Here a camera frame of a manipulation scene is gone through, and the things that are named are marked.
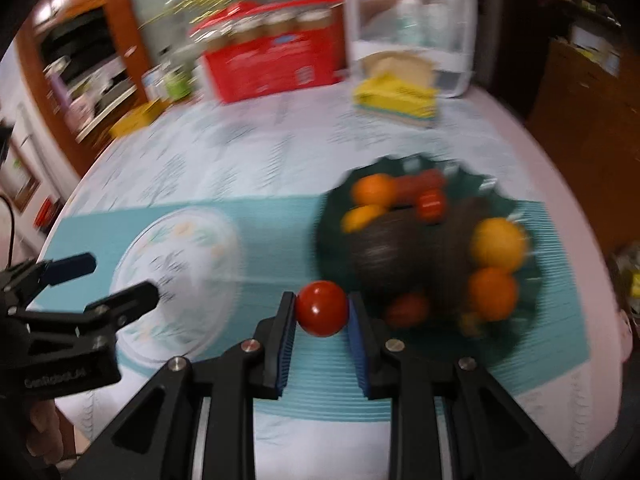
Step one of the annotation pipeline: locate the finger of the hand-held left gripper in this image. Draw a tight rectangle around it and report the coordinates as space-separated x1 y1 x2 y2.
22 281 161 342
0 253 97 307

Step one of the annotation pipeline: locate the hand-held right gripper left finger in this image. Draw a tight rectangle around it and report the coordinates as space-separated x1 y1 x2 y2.
67 291 298 480

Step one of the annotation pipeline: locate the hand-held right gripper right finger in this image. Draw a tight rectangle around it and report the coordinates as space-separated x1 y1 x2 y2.
348 292 581 480

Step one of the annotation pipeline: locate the white floral plate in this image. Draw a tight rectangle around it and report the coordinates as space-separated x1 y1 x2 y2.
109 208 244 363

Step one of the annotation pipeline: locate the red tomato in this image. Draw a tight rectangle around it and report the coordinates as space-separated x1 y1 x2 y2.
392 169 447 201
384 294 431 328
416 189 448 222
296 281 349 337

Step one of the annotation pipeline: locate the dark brown round fruit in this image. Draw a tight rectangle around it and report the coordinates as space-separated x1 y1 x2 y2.
430 200 481 311
347 210 431 296

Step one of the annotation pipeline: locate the small yellow fruit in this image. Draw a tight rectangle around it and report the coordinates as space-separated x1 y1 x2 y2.
457 312 486 338

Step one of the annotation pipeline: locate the yellow orange citrus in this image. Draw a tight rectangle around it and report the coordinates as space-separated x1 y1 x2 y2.
472 217 530 272
341 204 388 233

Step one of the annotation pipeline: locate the orange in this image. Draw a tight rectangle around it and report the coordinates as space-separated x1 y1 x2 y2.
468 266 519 322
351 174 396 207

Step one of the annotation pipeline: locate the dark green scalloped plate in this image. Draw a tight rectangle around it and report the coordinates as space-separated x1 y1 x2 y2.
315 156 546 376

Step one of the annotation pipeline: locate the person's left hand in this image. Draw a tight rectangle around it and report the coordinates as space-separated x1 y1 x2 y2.
25 396 67 462

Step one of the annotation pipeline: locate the teal ribbed placemat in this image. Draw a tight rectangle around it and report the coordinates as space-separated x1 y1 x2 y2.
42 195 591 421

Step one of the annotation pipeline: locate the yellow cardboard box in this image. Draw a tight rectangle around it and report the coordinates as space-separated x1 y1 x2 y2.
110 101 168 138

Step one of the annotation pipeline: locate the wooden shelf cabinet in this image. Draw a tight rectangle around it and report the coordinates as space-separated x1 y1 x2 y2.
15 0 151 176

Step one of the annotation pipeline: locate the tree print tablecloth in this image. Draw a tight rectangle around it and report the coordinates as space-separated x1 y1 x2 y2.
25 80 621 480

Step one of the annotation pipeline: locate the white can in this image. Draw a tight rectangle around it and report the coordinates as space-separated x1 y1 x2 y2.
141 67 167 101

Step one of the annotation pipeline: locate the yellow tissue packet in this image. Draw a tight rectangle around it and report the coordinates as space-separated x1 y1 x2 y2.
352 55 440 128

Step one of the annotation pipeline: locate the red carton of jars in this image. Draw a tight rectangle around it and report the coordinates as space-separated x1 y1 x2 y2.
189 0 343 106

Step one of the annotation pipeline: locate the clear plastic storage box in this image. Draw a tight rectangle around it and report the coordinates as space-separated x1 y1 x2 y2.
344 0 477 98

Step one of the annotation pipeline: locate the white teal bottle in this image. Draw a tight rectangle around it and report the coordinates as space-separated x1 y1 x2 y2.
397 0 423 43

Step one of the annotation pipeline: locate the black cable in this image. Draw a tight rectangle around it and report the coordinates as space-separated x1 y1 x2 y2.
0 194 17 267

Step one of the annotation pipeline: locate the wooden wall cabinet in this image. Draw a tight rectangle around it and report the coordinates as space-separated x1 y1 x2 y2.
525 0 640 161

